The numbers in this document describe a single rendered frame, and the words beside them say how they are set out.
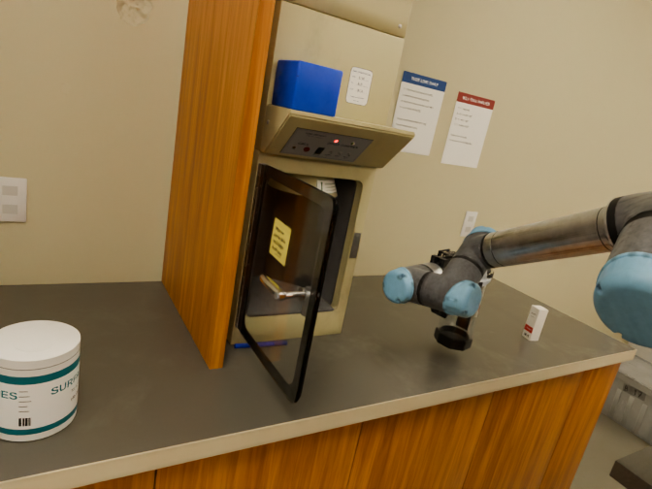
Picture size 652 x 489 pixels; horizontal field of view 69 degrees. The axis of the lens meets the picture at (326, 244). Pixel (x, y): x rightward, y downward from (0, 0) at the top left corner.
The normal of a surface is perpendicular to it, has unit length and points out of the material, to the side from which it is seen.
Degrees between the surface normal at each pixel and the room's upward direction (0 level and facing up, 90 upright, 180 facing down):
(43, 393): 90
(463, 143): 90
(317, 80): 90
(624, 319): 122
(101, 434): 0
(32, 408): 90
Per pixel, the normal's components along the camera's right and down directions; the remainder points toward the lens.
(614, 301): -0.67, 0.57
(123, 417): 0.18, -0.94
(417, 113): 0.50, 0.33
